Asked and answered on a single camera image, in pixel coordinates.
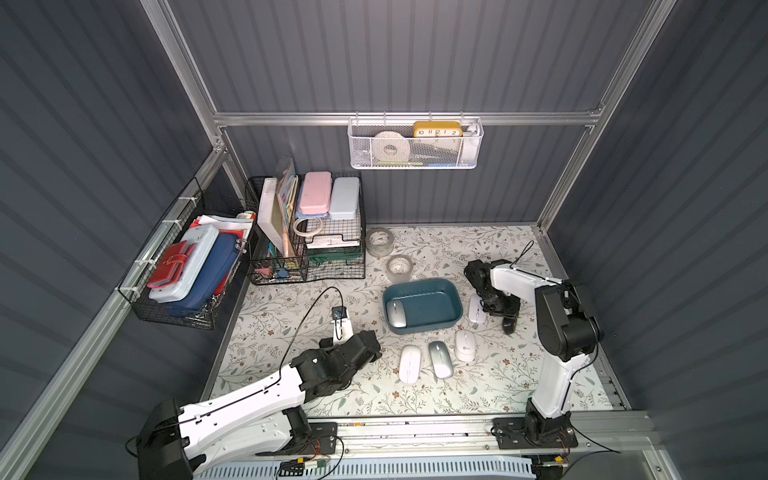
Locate white mouse with grey logo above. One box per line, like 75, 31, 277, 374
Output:
468, 294, 488, 327

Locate black computer mouse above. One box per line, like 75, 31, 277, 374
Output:
502, 317, 517, 335

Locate white round computer mouse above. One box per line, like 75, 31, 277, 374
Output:
454, 330, 477, 363

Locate teal plastic storage box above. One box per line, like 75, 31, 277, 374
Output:
382, 278, 463, 335

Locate silver grey computer mouse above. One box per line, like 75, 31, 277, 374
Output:
428, 341, 454, 380

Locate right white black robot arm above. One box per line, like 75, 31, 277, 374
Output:
464, 260, 603, 443

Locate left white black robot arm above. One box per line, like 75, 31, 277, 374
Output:
135, 330, 381, 479

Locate clear tape roll front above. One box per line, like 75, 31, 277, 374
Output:
386, 255, 414, 284

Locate clear tape roll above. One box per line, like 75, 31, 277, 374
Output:
386, 255, 414, 284
365, 228, 395, 258

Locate clear tape roll rear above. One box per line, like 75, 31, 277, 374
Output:
365, 228, 395, 258

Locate light blue pencil case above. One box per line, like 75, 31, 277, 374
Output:
328, 177, 360, 221

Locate dark blue pouch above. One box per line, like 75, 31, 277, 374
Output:
166, 233, 240, 317

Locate pink pencil case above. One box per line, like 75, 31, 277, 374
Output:
298, 171, 333, 216

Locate upright books and folders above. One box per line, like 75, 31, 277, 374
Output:
257, 156, 298, 258

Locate white flat case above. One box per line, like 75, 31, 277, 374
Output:
147, 225, 219, 303

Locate white tape roll in basket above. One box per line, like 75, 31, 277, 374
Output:
371, 131, 411, 163

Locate yellow digital clock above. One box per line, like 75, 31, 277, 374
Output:
413, 120, 463, 138

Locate red wallet pouch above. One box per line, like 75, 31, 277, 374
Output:
147, 241, 195, 289

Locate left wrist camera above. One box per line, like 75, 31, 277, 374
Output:
332, 306, 354, 345

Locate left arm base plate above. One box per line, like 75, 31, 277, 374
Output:
258, 422, 338, 457

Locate black wire desk organizer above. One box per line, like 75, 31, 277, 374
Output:
248, 173, 366, 285

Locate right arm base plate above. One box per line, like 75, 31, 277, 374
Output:
490, 416, 578, 450

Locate black wire side basket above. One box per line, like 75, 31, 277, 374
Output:
117, 180, 258, 330

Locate white wire wall basket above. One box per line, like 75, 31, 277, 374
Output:
347, 115, 485, 170

